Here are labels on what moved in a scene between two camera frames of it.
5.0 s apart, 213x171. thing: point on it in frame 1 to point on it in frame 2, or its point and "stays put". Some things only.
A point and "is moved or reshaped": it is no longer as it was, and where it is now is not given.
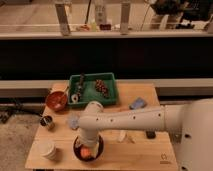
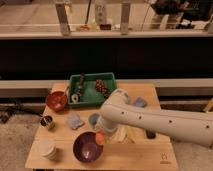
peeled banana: (122, 135) stays put
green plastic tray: (89, 91) stays put
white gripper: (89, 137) to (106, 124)
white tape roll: (73, 100) stays put
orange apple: (85, 152) is moved or reshaped
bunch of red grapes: (101, 87) stays put
